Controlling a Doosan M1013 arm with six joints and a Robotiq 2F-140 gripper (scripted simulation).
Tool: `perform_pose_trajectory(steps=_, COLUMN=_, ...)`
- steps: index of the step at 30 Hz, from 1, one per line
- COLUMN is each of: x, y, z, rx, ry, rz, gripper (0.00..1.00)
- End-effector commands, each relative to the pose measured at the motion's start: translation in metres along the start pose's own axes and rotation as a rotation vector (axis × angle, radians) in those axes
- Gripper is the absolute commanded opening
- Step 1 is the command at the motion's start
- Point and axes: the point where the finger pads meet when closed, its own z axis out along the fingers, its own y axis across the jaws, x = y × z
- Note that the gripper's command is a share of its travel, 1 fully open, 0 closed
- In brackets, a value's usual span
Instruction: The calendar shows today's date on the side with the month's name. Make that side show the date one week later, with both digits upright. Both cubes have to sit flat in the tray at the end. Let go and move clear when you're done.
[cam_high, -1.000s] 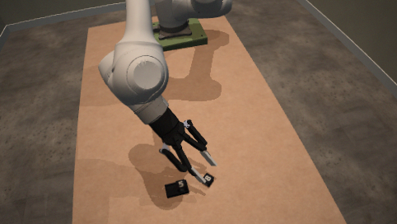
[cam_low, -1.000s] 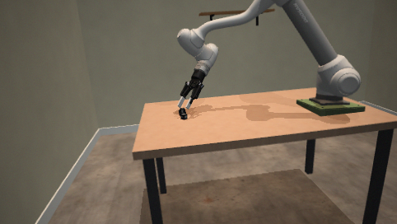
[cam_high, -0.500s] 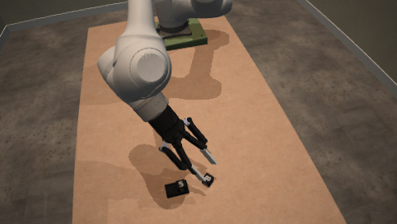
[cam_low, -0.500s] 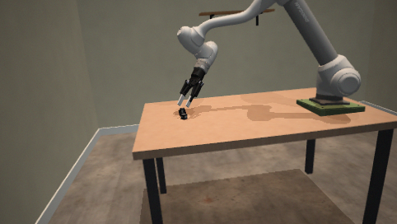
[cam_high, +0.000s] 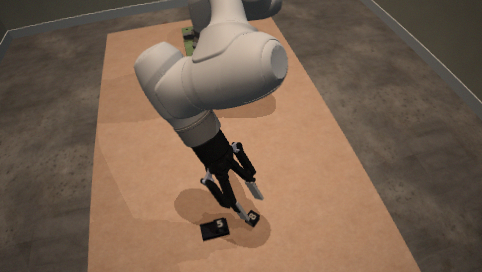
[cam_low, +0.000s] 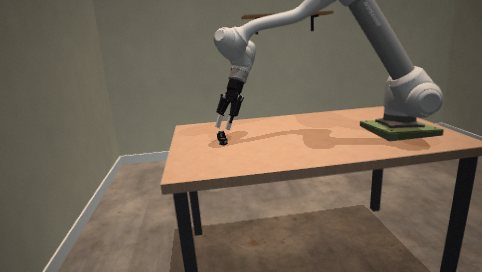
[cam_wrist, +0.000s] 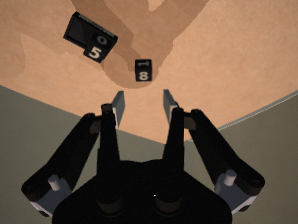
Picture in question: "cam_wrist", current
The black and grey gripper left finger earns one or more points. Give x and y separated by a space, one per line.
56 180

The black cube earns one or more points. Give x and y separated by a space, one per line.
143 70
97 48

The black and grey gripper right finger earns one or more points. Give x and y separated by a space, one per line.
234 180

